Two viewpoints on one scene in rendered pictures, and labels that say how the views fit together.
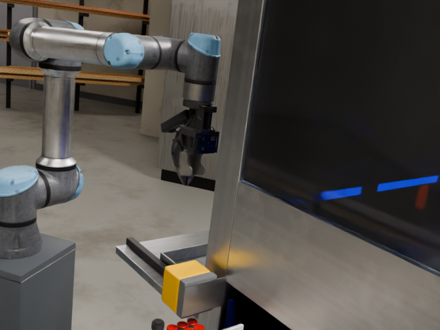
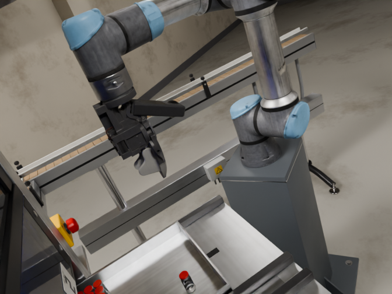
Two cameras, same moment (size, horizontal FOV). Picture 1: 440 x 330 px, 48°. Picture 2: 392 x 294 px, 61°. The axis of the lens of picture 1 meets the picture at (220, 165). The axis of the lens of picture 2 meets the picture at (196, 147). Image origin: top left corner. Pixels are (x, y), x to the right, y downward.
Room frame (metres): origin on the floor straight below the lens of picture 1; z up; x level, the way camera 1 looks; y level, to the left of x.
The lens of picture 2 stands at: (1.50, -0.49, 1.45)
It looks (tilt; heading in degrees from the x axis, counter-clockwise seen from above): 27 degrees down; 112
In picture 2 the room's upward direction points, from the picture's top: 22 degrees counter-clockwise
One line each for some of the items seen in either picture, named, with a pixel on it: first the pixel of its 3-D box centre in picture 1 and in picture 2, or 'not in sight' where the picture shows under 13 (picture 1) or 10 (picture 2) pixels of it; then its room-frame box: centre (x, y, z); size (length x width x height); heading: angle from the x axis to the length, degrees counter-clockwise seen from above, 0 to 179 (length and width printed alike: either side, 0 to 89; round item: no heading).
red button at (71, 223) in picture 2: not in sight; (70, 226); (0.86, 0.06, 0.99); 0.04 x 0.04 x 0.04; 39
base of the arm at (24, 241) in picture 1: (14, 231); (257, 144); (1.30, 0.56, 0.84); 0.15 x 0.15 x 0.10
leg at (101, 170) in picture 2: not in sight; (130, 220); (0.52, 0.69, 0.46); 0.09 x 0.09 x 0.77; 39
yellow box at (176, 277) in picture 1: (188, 287); (53, 235); (0.83, 0.03, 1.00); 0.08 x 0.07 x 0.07; 39
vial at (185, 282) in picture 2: not in sight; (187, 282); (1.19, -0.06, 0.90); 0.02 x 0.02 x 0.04
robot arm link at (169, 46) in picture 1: (164, 54); (129, 27); (1.20, 0.17, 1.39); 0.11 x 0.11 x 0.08; 59
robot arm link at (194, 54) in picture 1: (201, 58); (94, 44); (1.16, 0.07, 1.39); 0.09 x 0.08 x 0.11; 59
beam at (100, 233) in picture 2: not in sight; (214, 164); (0.95, 1.04, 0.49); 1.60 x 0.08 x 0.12; 39
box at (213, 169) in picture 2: not in sight; (216, 168); (0.97, 0.97, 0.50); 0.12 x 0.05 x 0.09; 39
